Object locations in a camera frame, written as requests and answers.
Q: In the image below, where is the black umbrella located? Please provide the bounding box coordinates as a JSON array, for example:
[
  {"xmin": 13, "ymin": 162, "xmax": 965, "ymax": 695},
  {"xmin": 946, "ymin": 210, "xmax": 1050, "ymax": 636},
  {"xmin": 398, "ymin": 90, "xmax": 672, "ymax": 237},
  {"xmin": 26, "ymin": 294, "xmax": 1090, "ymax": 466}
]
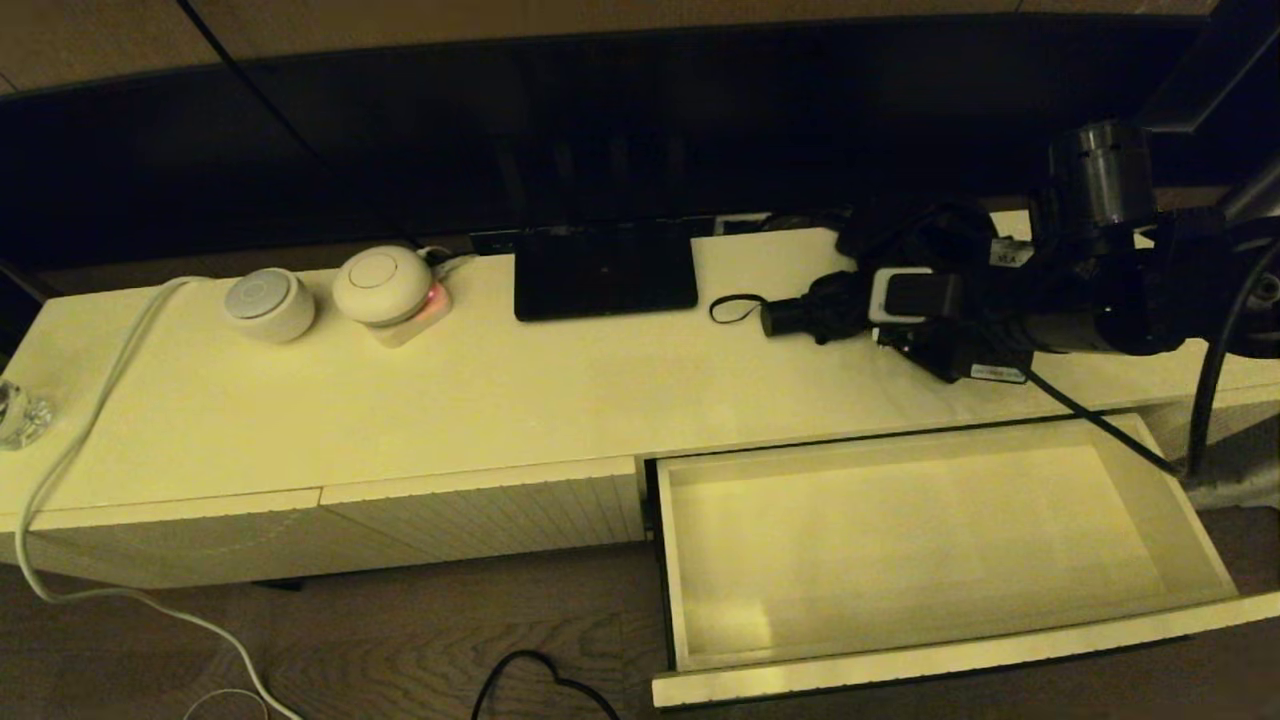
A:
[{"xmin": 710, "ymin": 205, "xmax": 1001, "ymax": 351}]

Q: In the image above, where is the white fluted drawer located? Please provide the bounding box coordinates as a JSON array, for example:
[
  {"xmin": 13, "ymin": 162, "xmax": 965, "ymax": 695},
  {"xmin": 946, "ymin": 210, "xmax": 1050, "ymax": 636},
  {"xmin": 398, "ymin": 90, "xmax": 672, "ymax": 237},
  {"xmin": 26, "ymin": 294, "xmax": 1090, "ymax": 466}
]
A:
[{"xmin": 645, "ymin": 412, "xmax": 1280, "ymax": 711}]

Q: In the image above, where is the white TV cabinet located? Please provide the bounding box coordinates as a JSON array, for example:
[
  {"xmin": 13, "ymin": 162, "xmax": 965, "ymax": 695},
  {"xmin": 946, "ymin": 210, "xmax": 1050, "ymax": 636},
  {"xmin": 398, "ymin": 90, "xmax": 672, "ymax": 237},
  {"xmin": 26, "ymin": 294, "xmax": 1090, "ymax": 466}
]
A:
[{"xmin": 0, "ymin": 205, "xmax": 1280, "ymax": 591}]

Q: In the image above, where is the grey pleated curtain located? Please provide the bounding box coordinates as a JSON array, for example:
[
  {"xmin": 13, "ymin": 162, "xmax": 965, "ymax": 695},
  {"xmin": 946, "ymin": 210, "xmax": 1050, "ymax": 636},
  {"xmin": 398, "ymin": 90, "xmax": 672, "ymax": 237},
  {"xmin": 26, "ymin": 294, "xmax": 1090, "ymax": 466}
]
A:
[{"xmin": 1180, "ymin": 155, "xmax": 1280, "ymax": 511}]

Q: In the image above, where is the large black television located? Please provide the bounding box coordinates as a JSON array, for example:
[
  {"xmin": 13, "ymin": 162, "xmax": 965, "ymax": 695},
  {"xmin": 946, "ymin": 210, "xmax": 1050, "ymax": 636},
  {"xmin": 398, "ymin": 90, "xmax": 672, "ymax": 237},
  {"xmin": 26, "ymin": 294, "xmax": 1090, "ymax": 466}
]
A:
[{"xmin": 0, "ymin": 12, "xmax": 1236, "ymax": 273}]

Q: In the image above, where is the white fluted cabinet front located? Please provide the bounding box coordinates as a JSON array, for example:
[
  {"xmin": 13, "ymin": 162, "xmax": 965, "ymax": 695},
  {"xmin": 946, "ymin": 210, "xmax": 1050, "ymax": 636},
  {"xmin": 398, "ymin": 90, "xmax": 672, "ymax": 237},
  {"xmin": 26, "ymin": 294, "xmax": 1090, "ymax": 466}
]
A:
[{"xmin": 320, "ymin": 457, "xmax": 646, "ymax": 573}]

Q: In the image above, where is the white power strip red light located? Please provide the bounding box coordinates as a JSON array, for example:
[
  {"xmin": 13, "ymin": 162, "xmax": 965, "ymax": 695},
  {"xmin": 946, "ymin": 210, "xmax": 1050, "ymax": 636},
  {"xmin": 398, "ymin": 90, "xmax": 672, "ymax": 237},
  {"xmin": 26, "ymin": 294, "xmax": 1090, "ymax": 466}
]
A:
[{"xmin": 372, "ymin": 282, "xmax": 454, "ymax": 349}]

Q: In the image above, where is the white dome-shaped device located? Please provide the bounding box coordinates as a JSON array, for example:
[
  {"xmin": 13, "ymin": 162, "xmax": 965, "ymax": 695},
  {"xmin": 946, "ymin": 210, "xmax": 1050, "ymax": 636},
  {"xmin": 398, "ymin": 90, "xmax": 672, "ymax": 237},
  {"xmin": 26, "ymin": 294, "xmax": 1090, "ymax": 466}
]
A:
[{"xmin": 332, "ymin": 246, "xmax": 434, "ymax": 327}]

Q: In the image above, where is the small white round speaker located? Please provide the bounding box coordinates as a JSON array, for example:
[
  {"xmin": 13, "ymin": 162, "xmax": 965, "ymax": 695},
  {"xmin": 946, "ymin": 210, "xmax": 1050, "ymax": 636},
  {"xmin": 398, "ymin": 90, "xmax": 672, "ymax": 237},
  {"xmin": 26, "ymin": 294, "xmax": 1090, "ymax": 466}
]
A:
[{"xmin": 223, "ymin": 268, "xmax": 317, "ymax": 344}]

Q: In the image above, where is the white smooth cabinet front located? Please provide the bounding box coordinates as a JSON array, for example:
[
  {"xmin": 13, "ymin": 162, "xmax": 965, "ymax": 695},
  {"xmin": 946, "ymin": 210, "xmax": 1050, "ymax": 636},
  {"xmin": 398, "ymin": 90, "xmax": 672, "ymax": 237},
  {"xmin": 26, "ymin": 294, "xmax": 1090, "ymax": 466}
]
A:
[{"xmin": 0, "ymin": 488, "xmax": 441, "ymax": 591}]

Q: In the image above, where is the clear glass object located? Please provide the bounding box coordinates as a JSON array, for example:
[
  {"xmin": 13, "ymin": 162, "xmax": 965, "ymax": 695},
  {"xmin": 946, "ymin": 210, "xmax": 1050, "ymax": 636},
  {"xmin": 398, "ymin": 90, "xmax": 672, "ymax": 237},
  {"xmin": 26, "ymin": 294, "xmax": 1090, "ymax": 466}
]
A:
[{"xmin": 0, "ymin": 378, "xmax": 56, "ymax": 451}]

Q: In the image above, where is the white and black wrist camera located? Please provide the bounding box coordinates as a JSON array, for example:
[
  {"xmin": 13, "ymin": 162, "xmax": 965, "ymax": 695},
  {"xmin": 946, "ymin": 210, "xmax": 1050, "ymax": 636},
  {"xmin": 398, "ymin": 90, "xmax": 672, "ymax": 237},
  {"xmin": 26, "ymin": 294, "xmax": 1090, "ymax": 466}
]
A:
[{"xmin": 868, "ymin": 266, "xmax": 966, "ymax": 326}]

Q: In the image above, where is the thin black camera cable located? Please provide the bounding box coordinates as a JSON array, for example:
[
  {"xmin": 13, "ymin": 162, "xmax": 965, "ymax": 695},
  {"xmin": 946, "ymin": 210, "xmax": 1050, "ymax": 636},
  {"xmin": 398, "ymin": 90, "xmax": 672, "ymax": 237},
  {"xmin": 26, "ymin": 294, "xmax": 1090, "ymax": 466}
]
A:
[{"xmin": 1022, "ymin": 368, "xmax": 1183, "ymax": 477}]

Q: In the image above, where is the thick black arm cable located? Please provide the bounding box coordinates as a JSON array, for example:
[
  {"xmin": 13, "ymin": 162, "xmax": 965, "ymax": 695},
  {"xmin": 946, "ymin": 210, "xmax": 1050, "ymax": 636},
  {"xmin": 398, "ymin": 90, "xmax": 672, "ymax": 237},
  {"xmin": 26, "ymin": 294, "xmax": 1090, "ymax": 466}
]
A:
[{"xmin": 1185, "ymin": 243, "xmax": 1280, "ymax": 483}]

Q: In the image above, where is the black television base plate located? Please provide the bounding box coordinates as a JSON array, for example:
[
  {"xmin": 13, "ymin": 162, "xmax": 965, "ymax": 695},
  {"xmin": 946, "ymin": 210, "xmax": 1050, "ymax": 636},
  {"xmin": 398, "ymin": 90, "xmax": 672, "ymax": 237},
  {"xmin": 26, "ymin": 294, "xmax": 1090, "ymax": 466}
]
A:
[{"xmin": 514, "ymin": 222, "xmax": 699, "ymax": 323}]

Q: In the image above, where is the white plug with cord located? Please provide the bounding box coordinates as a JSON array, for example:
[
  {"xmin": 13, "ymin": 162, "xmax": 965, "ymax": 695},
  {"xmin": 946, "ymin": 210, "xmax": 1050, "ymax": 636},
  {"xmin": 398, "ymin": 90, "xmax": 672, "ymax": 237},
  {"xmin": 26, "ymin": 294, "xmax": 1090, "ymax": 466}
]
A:
[{"xmin": 418, "ymin": 246, "xmax": 483, "ymax": 281}]

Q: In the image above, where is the black looped floor cable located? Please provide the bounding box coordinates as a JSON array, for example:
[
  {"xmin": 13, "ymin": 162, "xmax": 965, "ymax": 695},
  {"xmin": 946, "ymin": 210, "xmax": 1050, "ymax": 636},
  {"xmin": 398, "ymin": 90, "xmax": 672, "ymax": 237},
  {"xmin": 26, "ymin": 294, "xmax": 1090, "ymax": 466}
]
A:
[{"xmin": 470, "ymin": 650, "xmax": 621, "ymax": 720}]

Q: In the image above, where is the long white power cable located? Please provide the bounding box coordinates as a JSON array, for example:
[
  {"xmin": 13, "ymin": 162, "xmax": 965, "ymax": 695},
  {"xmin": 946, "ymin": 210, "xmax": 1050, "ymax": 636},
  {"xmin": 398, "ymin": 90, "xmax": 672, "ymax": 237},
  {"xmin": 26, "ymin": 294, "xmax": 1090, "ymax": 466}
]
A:
[{"xmin": 15, "ymin": 277, "xmax": 301, "ymax": 720}]

